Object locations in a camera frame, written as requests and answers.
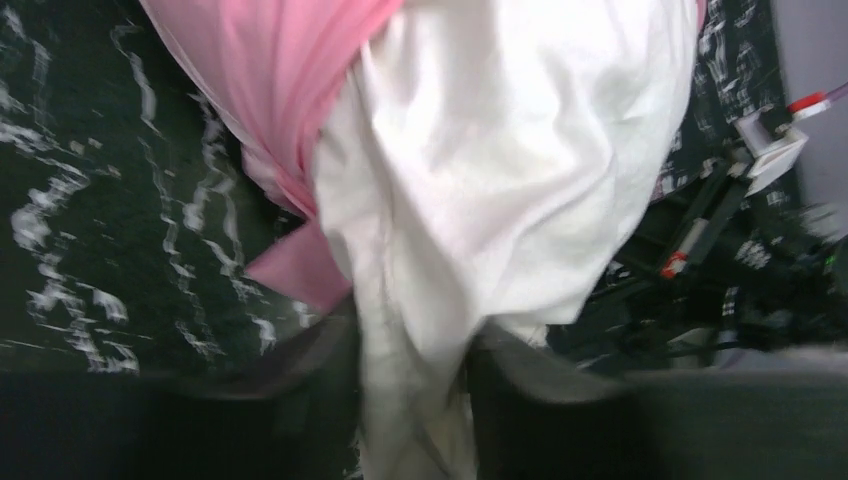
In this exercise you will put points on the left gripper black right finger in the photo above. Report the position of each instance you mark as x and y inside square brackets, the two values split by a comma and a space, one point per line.
[538, 416]

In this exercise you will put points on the pink pillowcase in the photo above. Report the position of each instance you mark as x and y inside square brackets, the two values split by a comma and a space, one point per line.
[274, 71]

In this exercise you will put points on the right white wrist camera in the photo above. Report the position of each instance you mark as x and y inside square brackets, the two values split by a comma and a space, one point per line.
[774, 149]

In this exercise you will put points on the white pillow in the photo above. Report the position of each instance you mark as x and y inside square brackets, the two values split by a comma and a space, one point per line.
[484, 161]

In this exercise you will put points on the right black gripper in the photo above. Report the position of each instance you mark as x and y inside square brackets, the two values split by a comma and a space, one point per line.
[713, 275]

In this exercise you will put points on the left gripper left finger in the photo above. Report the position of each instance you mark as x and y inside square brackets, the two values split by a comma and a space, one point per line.
[290, 414]

